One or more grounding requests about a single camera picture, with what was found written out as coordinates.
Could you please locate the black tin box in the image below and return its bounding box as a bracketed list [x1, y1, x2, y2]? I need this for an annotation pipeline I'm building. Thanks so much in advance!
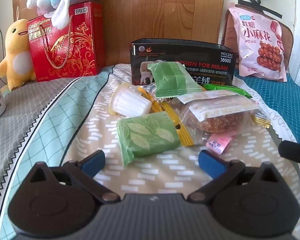
[129, 38, 238, 87]

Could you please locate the green foil snack packet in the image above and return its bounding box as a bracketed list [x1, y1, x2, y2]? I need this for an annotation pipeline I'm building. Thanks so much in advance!
[202, 84, 252, 98]

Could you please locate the small orange candy packet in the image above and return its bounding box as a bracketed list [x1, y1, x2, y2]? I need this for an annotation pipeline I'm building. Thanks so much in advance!
[251, 111, 271, 128]

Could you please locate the red gift box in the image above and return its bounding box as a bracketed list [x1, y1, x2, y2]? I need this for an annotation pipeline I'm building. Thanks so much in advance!
[27, 1, 103, 82]

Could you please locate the pink snack bag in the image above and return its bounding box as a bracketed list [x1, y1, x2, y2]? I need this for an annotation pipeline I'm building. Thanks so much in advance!
[227, 2, 288, 82]

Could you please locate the yellow plush duck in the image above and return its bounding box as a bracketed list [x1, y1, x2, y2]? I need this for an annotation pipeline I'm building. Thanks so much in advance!
[0, 19, 37, 92]

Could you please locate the yellow edged clear snack packet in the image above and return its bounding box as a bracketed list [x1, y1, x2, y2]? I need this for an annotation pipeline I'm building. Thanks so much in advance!
[150, 96, 194, 147]

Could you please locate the brown seat cushion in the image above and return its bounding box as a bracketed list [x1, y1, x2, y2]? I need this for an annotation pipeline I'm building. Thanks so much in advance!
[220, 4, 294, 74]

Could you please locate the wooden board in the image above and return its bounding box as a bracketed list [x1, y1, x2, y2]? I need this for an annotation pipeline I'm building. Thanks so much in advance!
[12, 0, 225, 67]

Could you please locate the light green pastry packet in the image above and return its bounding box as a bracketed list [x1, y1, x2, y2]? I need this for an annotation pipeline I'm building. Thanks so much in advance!
[147, 61, 207, 99]

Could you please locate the patchwork bed sheet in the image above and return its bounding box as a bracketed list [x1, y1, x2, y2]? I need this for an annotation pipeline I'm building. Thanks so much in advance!
[0, 64, 300, 240]

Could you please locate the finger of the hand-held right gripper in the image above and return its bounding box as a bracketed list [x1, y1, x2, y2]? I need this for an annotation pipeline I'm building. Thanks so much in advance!
[278, 136, 300, 167]

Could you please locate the leaf print green packet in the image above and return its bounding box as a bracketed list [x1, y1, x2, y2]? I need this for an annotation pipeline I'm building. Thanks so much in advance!
[117, 112, 182, 167]

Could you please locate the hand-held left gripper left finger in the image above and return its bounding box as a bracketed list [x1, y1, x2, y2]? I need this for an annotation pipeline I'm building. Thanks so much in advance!
[27, 150, 121, 203]

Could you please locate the clear sesame cake packet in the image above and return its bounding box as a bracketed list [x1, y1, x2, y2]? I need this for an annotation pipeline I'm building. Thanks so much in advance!
[176, 90, 262, 145]

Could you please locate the teal mesh mat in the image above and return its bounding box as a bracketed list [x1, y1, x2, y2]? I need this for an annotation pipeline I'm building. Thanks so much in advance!
[234, 70, 300, 140]

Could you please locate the black tape cross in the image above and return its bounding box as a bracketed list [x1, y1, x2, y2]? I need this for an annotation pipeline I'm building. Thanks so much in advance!
[237, 0, 283, 19]

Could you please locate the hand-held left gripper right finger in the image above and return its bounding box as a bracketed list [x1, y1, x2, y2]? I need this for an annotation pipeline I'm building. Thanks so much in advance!
[187, 150, 278, 203]

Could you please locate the small pink packet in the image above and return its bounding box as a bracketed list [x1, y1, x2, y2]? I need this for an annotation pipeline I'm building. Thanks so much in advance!
[206, 134, 237, 155]

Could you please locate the white jelly cup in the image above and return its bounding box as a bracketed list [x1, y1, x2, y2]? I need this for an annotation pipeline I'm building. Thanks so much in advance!
[109, 83, 152, 117]

